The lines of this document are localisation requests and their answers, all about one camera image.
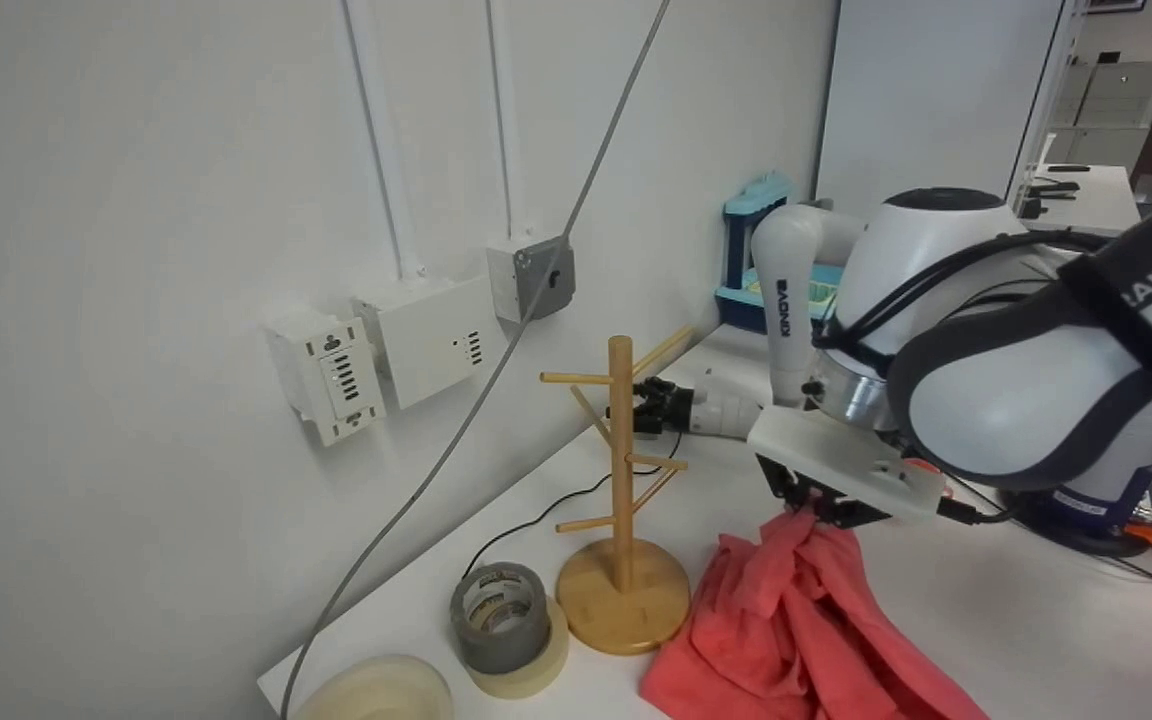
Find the red sweatshirt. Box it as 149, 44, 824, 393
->
640, 512, 988, 720

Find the wooden mug tree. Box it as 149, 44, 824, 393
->
548, 337, 694, 656

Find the blue plastic rack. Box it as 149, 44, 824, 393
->
715, 173, 861, 333

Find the grey junction box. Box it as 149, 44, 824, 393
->
490, 236, 577, 326

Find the white socket box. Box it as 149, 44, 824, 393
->
265, 308, 383, 449

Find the white background table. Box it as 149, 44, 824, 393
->
1013, 136, 1140, 236

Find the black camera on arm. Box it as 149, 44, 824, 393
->
631, 379, 698, 433

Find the white junction box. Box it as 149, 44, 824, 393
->
355, 278, 490, 413

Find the grey duct tape roll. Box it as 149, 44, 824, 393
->
454, 566, 553, 676

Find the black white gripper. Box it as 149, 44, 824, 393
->
750, 404, 980, 529

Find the thin black table cable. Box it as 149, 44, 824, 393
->
462, 424, 687, 586

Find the grey wall cable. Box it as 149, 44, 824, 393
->
278, 0, 678, 720

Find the beige masking tape roll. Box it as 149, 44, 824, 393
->
468, 604, 567, 702

